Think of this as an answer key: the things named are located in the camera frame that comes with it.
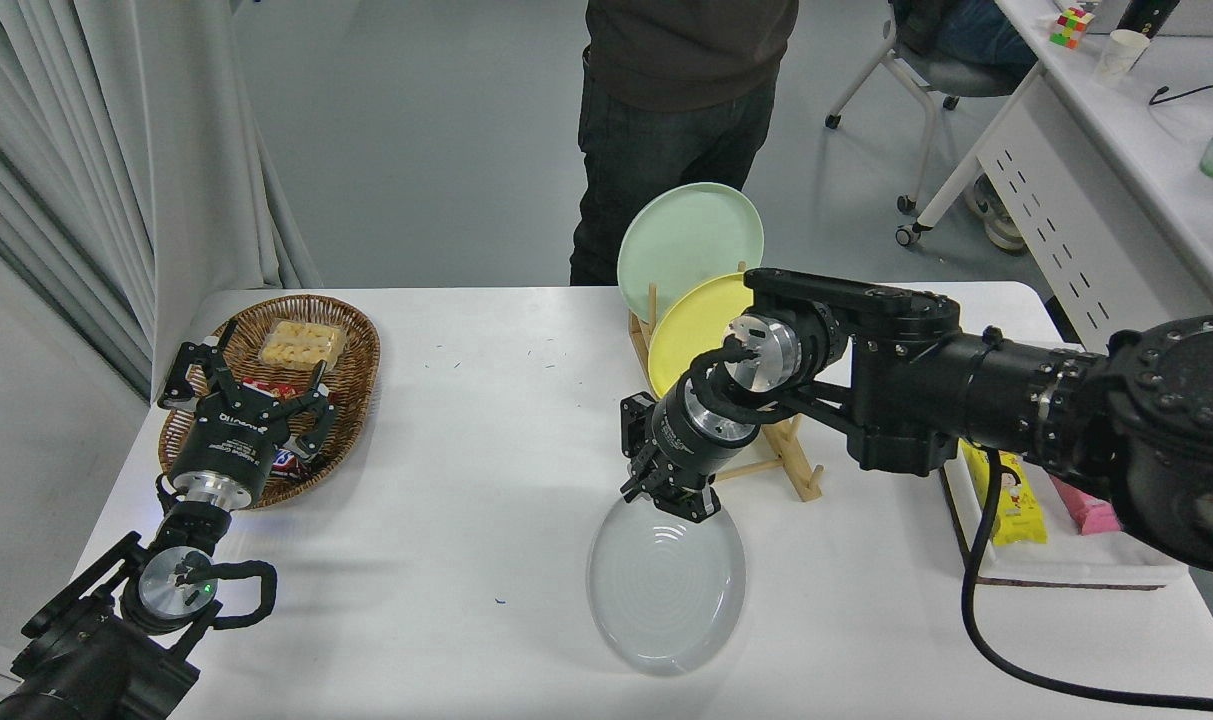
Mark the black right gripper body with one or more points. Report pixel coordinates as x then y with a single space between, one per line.
686 440

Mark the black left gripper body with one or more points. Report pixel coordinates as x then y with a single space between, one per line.
228 440

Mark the grey plate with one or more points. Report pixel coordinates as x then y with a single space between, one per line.
666 600

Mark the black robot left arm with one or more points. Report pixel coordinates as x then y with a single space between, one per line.
86 660

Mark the yellow plate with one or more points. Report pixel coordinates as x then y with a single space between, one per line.
691 340

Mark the wooden plate rack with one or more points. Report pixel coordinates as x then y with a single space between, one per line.
801 475

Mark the pale green plate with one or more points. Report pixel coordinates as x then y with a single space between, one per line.
691 245

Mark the brown candy bar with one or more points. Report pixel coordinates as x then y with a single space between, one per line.
288 462

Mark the red candy bar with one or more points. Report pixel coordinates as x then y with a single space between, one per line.
266 386

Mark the brown wicker basket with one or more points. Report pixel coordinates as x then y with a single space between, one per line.
351 350

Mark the clear pack of biscuits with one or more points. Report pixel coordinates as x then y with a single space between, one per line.
304 343

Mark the pale grey curtain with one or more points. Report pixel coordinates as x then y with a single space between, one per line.
116 150

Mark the yellow snack pack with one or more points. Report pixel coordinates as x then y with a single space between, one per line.
1016 510

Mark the white foam tray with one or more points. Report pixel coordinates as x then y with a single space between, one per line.
1046 565

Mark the pink snack pack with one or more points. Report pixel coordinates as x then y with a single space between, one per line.
1091 515

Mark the grey office chair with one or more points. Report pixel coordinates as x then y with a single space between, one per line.
966 82

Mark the colourful puzzle cube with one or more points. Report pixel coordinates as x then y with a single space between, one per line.
1071 28

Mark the white paper cup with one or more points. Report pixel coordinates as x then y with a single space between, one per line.
1126 50

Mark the black device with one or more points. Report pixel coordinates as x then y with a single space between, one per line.
1151 12

